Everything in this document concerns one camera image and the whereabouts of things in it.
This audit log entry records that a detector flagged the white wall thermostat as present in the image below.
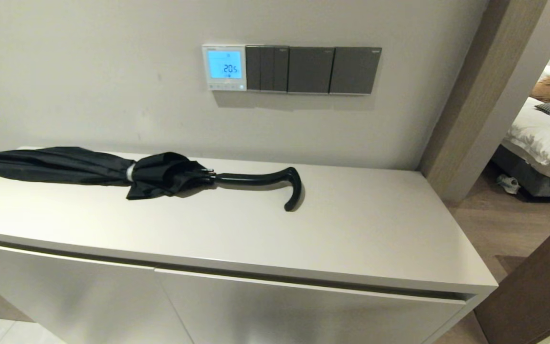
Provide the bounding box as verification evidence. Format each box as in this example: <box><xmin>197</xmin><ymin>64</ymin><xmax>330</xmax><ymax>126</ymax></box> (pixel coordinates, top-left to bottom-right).
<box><xmin>202</xmin><ymin>44</ymin><xmax>248</xmax><ymax>92</ymax></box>

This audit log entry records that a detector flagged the grey single rocker wall switch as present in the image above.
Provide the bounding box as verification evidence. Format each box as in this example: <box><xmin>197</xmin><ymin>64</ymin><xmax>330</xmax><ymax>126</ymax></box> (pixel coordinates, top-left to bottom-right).
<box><xmin>329</xmin><ymin>46</ymin><xmax>382</xmax><ymax>95</ymax></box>
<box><xmin>287</xmin><ymin>46</ymin><xmax>336</xmax><ymax>94</ymax></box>

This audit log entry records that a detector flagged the white sideboard cabinet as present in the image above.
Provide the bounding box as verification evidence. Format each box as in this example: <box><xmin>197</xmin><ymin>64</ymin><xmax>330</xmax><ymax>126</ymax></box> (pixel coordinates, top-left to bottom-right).
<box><xmin>0</xmin><ymin>146</ymin><xmax>499</xmax><ymax>344</ymax></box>

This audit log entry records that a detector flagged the white slipper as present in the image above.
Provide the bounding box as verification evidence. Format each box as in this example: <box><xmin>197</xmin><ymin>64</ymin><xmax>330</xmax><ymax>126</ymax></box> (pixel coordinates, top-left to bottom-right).
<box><xmin>497</xmin><ymin>174</ymin><xmax>522</xmax><ymax>195</ymax></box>

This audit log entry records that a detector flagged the wood veneer door frame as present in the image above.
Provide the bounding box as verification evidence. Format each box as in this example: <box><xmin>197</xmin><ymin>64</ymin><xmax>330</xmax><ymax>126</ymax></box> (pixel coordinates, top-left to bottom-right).
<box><xmin>417</xmin><ymin>0</ymin><xmax>550</xmax><ymax>204</ymax></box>

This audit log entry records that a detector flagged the white cabinet door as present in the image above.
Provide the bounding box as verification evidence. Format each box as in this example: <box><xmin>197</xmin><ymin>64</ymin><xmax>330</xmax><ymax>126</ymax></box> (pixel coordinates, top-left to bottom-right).
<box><xmin>0</xmin><ymin>241</ymin><xmax>194</xmax><ymax>344</ymax></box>
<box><xmin>155</xmin><ymin>269</ymin><xmax>467</xmax><ymax>344</ymax></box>

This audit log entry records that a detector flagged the dark grey bed base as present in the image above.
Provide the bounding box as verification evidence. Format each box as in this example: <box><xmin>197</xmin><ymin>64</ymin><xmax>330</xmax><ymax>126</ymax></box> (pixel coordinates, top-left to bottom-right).
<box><xmin>491</xmin><ymin>145</ymin><xmax>550</xmax><ymax>199</ymax></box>

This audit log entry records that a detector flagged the black umbrella with curved handle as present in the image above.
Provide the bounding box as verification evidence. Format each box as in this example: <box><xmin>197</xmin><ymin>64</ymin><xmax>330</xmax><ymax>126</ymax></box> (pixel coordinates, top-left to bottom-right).
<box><xmin>0</xmin><ymin>146</ymin><xmax>303</xmax><ymax>212</ymax></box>

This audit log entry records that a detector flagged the white bed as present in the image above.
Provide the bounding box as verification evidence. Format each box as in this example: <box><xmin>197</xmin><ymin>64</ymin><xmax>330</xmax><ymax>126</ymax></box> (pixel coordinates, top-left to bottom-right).
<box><xmin>502</xmin><ymin>96</ymin><xmax>550</xmax><ymax>184</ymax></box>

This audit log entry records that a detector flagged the grey triple rocker wall switch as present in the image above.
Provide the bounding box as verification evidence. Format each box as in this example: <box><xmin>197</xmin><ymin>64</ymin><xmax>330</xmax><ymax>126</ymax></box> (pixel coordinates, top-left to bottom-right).
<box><xmin>245</xmin><ymin>45</ymin><xmax>290</xmax><ymax>93</ymax></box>

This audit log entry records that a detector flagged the dark brown wooden door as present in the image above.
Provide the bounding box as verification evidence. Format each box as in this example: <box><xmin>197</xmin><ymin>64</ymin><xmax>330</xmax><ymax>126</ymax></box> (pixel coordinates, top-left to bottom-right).
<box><xmin>475</xmin><ymin>206</ymin><xmax>550</xmax><ymax>344</ymax></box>

